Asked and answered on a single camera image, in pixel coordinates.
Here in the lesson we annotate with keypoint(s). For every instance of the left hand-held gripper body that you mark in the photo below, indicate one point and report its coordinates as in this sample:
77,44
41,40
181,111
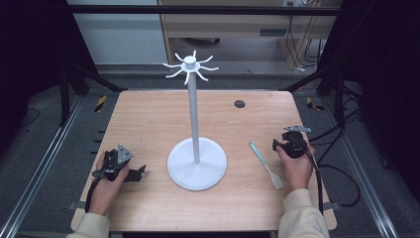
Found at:
114,160

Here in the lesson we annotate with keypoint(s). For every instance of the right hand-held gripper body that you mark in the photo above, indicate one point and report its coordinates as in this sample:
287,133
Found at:
294,145

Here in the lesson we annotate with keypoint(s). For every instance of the person's right hand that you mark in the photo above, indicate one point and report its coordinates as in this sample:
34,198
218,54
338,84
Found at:
298,172

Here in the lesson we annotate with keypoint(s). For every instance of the person's left hand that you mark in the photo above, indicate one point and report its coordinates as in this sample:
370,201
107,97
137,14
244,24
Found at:
105,193

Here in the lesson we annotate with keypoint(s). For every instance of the black yellow hazard tape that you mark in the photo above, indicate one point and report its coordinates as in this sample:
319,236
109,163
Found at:
100,103
312,104

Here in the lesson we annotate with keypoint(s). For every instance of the dark round table grommet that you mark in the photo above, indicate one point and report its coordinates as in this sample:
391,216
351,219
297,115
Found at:
240,104

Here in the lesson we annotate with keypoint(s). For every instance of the white hook stand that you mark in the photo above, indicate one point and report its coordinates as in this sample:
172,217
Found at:
196,165

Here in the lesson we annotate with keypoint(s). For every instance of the black metal stand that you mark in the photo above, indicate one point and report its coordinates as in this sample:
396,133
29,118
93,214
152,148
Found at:
71,89
333,86

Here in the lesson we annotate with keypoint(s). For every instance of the white cabinet panel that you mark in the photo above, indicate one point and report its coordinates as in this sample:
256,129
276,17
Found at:
122,36

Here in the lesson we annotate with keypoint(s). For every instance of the light wooden desk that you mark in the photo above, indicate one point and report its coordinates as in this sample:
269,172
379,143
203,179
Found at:
231,26

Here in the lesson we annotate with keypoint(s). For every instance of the grey table bracket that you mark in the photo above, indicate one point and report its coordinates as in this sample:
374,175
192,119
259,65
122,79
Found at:
332,205
73,205

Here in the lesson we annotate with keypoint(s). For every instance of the aluminium floor rail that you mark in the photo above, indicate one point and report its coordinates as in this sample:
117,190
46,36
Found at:
360,172
43,165

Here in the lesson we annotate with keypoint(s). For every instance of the black horizontal frame bar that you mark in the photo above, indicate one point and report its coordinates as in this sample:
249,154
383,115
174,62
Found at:
198,10

